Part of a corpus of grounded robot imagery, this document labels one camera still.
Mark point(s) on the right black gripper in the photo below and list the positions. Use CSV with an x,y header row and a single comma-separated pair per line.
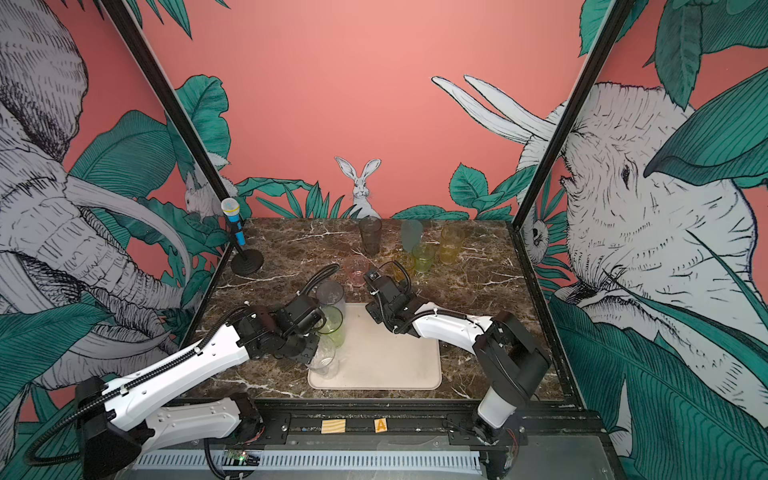
x,y
375,311

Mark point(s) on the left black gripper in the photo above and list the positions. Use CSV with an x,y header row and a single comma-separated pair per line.
x,y
313,342

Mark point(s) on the clear faceted glass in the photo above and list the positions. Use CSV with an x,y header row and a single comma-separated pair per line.
x,y
325,362

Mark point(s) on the light green tall glass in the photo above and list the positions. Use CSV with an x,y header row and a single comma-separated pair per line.
x,y
333,327

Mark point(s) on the beige plastic tray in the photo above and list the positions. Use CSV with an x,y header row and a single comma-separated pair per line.
x,y
372,358

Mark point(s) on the blue tall plastic glass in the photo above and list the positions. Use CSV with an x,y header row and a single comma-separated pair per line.
x,y
331,293

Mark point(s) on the frosted teal textured glass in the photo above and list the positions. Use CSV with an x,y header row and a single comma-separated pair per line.
x,y
411,234

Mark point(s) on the dark grey tall glass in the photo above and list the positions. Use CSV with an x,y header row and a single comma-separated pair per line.
x,y
371,230

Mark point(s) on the tall yellow glass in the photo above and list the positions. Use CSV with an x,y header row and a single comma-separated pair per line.
x,y
451,243

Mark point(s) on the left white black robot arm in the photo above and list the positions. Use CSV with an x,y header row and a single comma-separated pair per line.
x,y
115,422

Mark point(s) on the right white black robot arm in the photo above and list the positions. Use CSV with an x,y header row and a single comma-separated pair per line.
x,y
512,360

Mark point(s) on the short yellow glass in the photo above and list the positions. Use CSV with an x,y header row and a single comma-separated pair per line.
x,y
407,261

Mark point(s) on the pink short glass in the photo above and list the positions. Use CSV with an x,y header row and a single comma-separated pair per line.
x,y
355,268

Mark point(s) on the short green glass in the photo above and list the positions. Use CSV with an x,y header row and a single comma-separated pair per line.
x,y
424,256

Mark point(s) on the microphone on black stand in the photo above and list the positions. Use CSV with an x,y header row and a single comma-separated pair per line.
x,y
245,261

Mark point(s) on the orange letter A tag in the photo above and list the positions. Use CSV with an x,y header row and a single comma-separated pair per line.
x,y
380,425

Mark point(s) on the white ventilated strip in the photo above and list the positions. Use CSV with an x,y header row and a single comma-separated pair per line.
x,y
285,460

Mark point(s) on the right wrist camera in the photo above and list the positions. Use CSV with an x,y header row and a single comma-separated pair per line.
x,y
373,281

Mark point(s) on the wooden block on rail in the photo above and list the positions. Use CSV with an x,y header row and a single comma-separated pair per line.
x,y
333,426

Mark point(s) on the black front rail base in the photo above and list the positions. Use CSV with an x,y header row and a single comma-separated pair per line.
x,y
535,443

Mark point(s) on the right black frame post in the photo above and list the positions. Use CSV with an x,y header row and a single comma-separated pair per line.
x,y
608,33

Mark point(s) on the black frame post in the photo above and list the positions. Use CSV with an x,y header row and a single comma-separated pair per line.
x,y
122,18
608,33

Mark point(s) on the left black frame post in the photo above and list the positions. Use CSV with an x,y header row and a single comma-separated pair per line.
x,y
122,18

